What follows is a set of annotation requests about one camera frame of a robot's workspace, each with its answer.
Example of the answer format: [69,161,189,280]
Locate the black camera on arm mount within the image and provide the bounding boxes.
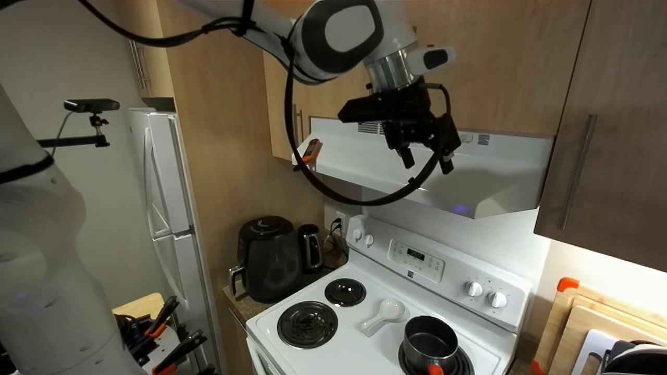
[38,97,124,153]

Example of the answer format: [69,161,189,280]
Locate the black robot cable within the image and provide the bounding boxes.
[76,0,464,208]

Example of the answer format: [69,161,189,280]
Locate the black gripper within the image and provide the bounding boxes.
[377,75,464,178]

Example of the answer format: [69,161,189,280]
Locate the white range hood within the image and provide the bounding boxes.
[290,116,559,222]

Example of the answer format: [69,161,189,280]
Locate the tall wooden side panel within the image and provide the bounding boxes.
[149,0,329,375]

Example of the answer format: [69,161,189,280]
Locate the black pot red handle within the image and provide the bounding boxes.
[400,315,463,375]

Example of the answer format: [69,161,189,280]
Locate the white wall outlet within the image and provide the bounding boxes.
[324,207,350,243]

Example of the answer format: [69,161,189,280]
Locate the white refrigerator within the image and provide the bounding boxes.
[127,102,226,375]

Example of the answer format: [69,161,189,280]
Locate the white plastic board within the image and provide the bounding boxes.
[571,328,617,375]

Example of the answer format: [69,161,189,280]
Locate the white spoon rest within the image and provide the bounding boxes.
[356,298,408,340]

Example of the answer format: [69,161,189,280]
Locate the white electric stove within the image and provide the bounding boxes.
[245,212,538,375]

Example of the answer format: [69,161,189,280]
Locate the large coil burner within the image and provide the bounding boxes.
[275,301,343,351]

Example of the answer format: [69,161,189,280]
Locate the shallow wooden cabinet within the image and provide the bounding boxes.
[127,0,176,101]

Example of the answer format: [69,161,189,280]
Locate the orange black bar clamp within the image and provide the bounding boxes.
[134,295,184,348]
[299,139,326,170]
[150,331,211,375]

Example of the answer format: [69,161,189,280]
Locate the wooden cutting board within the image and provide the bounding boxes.
[541,287,667,375]
[564,302,667,375]

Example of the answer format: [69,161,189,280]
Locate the wooden upper cabinet door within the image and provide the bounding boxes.
[260,50,313,165]

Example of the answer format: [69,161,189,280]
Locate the black frying pan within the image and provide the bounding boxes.
[600,340,667,375]

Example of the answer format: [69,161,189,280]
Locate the double door wooden wall cabinet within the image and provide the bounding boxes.
[304,0,592,139]

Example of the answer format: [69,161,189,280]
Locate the small coil burner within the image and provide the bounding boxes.
[324,277,370,308]

